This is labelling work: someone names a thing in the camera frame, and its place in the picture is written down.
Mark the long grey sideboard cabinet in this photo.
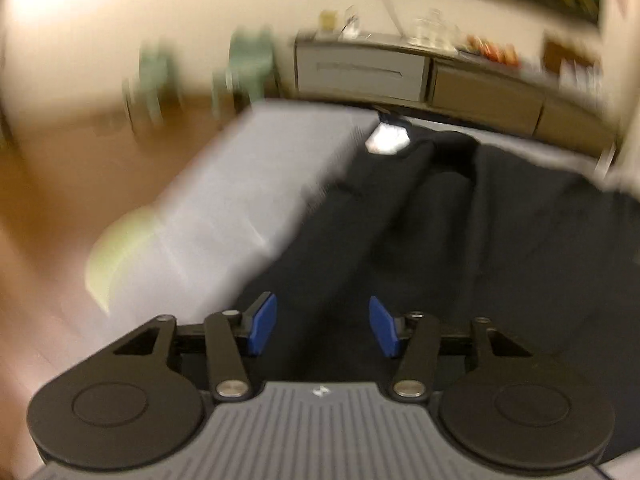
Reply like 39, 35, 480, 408
292, 30, 621, 158

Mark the cluster of clear glasses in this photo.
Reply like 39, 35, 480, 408
407, 9, 458, 48

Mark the wooden chess board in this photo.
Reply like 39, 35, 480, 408
542, 37, 601, 81

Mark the white storage basket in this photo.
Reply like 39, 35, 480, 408
557, 57, 603, 93

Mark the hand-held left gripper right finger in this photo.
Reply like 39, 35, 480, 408
369, 296, 533, 403

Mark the red fruit plate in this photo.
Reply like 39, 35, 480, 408
467, 35, 521, 66

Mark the black garment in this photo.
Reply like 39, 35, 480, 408
227, 112, 640, 466

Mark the small green child chair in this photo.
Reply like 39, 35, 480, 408
212, 27, 281, 111
122, 42, 176, 126

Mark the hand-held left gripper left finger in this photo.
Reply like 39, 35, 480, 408
112, 292, 278, 403

